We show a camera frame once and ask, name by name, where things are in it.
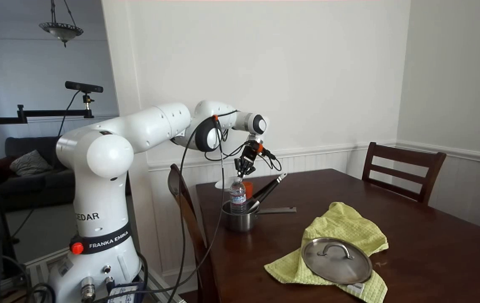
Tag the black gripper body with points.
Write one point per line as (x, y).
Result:
(250, 154)

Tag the small white bowl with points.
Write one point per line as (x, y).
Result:
(223, 184)

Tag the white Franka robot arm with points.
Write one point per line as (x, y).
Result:
(139, 127)

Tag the clear plastic water bottle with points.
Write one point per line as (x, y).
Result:
(238, 196)

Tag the steel saucepan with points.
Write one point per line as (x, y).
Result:
(238, 222)

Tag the dark wooden chair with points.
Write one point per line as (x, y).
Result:
(181, 196)
(402, 152)

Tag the yellow-green dish cloth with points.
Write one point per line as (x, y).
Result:
(341, 225)

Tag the steel pot lid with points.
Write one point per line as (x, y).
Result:
(334, 264)

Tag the dark sofa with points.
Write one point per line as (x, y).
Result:
(31, 195)

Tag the grey sofa pillow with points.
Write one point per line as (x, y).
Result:
(30, 163)

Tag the hanging ceiling lamp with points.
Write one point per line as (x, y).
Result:
(62, 33)

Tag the black stereo camera bar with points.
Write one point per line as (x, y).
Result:
(82, 87)

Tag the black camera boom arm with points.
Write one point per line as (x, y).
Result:
(38, 114)

